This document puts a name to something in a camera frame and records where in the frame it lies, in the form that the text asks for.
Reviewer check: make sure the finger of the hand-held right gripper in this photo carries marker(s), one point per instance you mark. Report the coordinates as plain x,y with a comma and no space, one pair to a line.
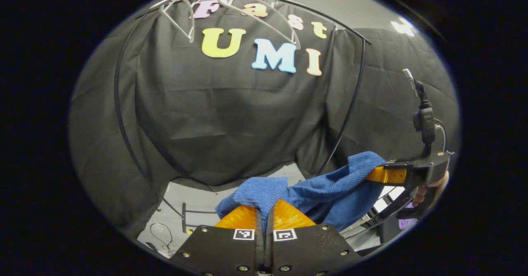
390,175

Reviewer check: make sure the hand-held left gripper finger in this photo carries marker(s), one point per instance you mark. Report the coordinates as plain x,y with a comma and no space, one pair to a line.
260,247
269,247

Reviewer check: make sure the black frame laundry hamper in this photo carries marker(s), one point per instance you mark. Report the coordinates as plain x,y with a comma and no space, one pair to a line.
381,215

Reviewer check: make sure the white plastic hanger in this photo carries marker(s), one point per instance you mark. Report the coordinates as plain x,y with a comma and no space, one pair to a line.
192,24
293,34

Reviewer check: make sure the black clothes rack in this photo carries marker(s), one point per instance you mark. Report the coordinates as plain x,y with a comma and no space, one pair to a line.
117,86

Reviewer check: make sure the black backdrop cloth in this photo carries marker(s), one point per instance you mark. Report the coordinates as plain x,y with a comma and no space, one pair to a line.
227,123

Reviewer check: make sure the ceiling light panel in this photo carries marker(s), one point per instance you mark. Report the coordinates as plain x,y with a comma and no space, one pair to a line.
403,27

